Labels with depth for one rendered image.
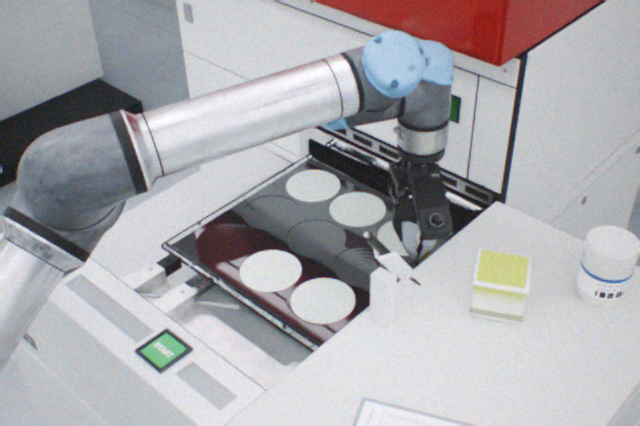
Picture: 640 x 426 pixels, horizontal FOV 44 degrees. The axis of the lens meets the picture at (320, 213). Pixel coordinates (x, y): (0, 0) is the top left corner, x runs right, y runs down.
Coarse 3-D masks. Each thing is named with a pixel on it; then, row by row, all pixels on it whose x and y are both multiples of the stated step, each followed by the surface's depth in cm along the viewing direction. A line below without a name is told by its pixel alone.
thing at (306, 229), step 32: (352, 192) 144; (224, 224) 138; (256, 224) 138; (288, 224) 137; (320, 224) 137; (384, 224) 137; (192, 256) 131; (224, 256) 131; (320, 256) 131; (352, 256) 130; (288, 288) 124; (352, 288) 124; (288, 320) 119
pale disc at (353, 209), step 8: (336, 200) 142; (344, 200) 142; (352, 200) 142; (360, 200) 142; (368, 200) 142; (376, 200) 142; (336, 208) 141; (344, 208) 140; (352, 208) 140; (360, 208) 140; (368, 208) 140; (376, 208) 140; (384, 208) 140; (336, 216) 139; (344, 216) 139; (352, 216) 139; (360, 216) 139; (368, 216) 139; (376, 216) 138; (344, 224) 137; (352, 224) 137; (360, 224) 137; (368, 224) 137
